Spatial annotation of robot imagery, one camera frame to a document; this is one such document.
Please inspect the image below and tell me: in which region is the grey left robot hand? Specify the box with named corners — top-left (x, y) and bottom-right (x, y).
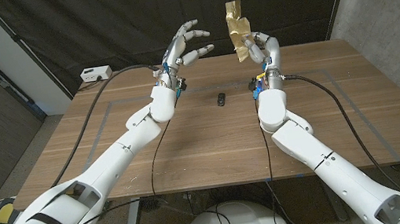
top-left (146, 17), bottom-right (221, 91)

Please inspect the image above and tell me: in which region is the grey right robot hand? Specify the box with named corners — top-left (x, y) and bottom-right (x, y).
top-left (240, 28), bottom-right (284, 79)

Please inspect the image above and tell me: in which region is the gold foil envelope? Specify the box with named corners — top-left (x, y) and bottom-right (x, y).
top-left (222, 0), bottom-right (257, 65)

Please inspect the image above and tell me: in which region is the black toy car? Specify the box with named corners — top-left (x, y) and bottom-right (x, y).
top-left (215, 91), bottom-right (229, 108)

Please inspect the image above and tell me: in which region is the white power strip box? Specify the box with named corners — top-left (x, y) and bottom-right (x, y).
top-left (79, 64), bottom-right (114, 84)

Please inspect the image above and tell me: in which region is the black curtain backdrop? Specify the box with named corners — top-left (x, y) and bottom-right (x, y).
top-left (0, 0), bottom-right (365, 107)

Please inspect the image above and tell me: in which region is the grey table leg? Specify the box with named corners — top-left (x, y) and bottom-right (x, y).
top-left (119, 196), bottom-right (145, 224)
top-left (317, 176), bottom-right (349, 224)

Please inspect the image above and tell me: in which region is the yellow black foot pedal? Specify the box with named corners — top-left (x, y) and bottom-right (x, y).
top-left (0, 196), bottom-right (22, 224)

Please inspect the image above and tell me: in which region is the thick black cable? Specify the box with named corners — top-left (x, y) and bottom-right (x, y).
top-left (282, 59), bottom-right (400, 209)
top-left (34, 61), bottom-right (176, 189)

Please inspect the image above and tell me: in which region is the thin black cable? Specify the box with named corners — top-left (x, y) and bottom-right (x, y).
top-left (53, 94), bottom-right (197, 224)
top-left (253, 97), bottom-right (282, 224)

